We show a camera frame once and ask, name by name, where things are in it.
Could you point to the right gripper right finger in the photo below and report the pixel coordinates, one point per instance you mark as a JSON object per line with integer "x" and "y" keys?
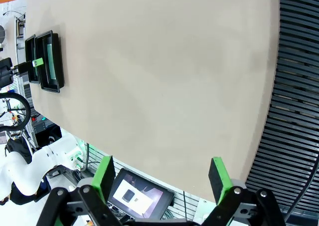
{"x": 221, "y": 181}

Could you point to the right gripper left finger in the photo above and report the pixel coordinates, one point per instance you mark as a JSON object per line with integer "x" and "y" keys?
{"x": 99, "y": 186}

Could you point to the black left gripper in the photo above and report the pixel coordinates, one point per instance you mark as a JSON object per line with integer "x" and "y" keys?
{"x": 5, "y": 72}

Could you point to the green circuit board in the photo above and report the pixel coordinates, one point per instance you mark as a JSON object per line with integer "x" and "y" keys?
{"x": 51, "y": 61}

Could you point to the black ESD tray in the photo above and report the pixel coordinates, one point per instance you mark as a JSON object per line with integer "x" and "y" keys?
{"x": 28, "y": 76}
{"x": 59, "y": 61}

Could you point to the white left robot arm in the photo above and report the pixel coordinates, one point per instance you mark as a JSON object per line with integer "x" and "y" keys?
{"x": 30, "y": 166}

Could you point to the small black display screen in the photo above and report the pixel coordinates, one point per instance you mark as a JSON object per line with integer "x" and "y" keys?
{"x": 139, "y": 196}

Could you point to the black slotted board rack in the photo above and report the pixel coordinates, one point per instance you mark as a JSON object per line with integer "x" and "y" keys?
{"x": 294, "y": 86}

